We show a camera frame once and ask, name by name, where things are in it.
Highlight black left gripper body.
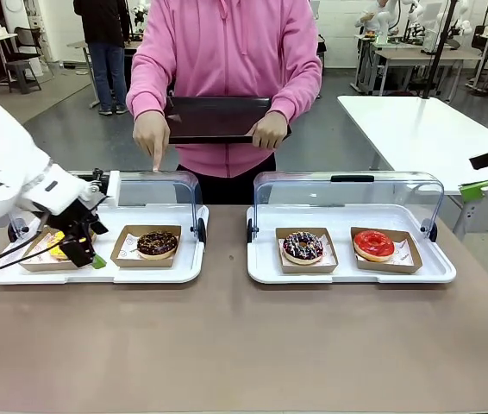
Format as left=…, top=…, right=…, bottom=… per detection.
left=47, top=196, right=111, bottom=243

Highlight white printed paper liner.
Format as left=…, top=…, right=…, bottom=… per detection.
left=354, top=235, right=414, bottom=267
left=116, top=232, right=177, bottom=262
left=278, top=236, right=336, bottom=267
left=27, top=232, right=62, bottom=265

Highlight brown cardboard donut box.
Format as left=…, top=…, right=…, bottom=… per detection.
left=349, top=226, right=424, bottom=275
left=18, top=226, right=99, bottom=273
left=274, top=227, right=340, bottom=275
left=109, top=223, right=183, bottom=270

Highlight red glazed donut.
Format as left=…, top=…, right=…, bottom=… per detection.
left=353, top=229, right=397, bottom=263

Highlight black serving tray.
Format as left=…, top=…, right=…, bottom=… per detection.
left=165, top=96, right=293, bottom=146

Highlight person's right forearm pink sleeve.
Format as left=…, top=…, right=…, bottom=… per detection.
left=126, top=72, right=172, bottom=126

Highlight person's left forearm pink sleeve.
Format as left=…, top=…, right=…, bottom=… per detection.
left=265, top=72, right=323, bottom=130

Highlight yellow iced donut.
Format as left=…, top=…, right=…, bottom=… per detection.
left=47, top=229, right=98, bottom=262

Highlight chocolate donut with nuts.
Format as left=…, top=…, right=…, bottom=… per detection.
left=135, top=230, right=180, bottom=261

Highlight black trousers of person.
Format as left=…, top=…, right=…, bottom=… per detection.
left=176, top=151, right=278, bottom=206

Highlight chocolate donut coloured sprinkles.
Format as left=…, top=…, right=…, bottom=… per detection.
left=282, top=231, right=326, bottom=266

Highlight person's right hand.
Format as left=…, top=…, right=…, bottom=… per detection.
left=132, top=112, right=172, bottom=174

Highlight person's left hand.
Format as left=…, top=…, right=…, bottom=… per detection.
left=249, top=115, right=291, bottom=151

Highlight white display tray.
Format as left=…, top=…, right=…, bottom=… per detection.
left=246, top=204, right=458, bottom=286
left=0, top=204, right=210, bottom=286

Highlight clear plastic tray lid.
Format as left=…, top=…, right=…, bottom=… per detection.
left=9, top=169, right=207, bottom=249

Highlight white side table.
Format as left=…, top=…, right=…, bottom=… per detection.
left=336, top=94, right=488, bottom=236

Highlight grey background work table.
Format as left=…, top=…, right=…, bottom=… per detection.
left=354, top=33, right=483, bottom=104

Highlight clear plastic bin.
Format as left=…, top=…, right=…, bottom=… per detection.
left=247, top=171, right=446, bottom=244

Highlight white background robot arms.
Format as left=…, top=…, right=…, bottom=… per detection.
left=371, top=0, right=474, bottom=44

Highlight black office chair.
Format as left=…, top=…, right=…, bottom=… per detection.
left=3, top=26, right=56, bottom=95

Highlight bystander in black clothes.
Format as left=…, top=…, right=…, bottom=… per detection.
left=72, top=0, right=133, bottom=116

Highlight pink hoodie torso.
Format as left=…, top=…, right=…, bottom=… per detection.
left=126, top=0, right=323, bottom=179

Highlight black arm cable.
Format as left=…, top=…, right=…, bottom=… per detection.
left=0, top=210, right=51, bottom=272

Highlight black lid handle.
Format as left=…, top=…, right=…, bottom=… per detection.
left=330, top=174, right=376, bottom=184

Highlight black camera pole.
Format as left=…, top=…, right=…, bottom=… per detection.
left=420, top=0, right=461, bottom=55

